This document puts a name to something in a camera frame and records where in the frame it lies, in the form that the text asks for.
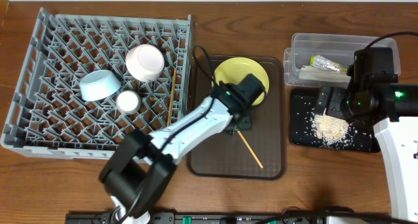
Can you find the white bowl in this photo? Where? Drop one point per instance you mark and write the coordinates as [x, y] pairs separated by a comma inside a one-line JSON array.
[[145, 63]]

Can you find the yellow plate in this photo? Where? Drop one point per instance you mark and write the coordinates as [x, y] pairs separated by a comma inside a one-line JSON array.
[[233, 70]]

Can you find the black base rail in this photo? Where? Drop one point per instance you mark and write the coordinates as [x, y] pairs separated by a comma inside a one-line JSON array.
[[287, 217]]

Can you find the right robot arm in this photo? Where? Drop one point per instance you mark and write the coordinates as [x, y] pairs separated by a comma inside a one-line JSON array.
[[375, 99]]

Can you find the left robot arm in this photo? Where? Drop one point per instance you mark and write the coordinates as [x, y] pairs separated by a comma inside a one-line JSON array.
[[141, 168]]

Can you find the white paper cup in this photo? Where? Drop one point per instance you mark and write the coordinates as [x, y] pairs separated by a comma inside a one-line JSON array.
[[128, 102]]

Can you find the light blue bowl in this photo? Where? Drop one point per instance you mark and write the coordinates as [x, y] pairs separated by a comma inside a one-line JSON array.
[[98, 85]]

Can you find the clear plastic bin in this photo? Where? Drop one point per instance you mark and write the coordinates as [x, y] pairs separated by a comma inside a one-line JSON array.
[[338, 48]]

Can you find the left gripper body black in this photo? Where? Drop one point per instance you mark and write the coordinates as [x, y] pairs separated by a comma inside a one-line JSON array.
[[242, 121]]

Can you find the green snack wrapper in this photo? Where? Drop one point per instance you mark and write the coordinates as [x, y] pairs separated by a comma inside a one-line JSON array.
[[325, 64]]

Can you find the brown serving tray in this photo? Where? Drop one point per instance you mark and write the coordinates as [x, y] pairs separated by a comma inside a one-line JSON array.
[[226, 156]]

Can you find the grey plastic dishwasher rack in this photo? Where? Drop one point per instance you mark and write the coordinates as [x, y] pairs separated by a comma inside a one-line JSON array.
[[48, 117]]

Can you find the wooden chopstick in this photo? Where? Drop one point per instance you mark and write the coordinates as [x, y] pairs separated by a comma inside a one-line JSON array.
[[172, 93], [250, 149]]

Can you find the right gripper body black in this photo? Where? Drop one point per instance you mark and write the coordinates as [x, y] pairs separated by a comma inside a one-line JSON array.
[[339, 104]]

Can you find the food scraps pile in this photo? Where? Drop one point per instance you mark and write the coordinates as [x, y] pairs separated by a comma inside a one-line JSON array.
[[329, 129]]

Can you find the black tray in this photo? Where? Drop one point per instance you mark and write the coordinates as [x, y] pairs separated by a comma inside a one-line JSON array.
[[302, 131]]

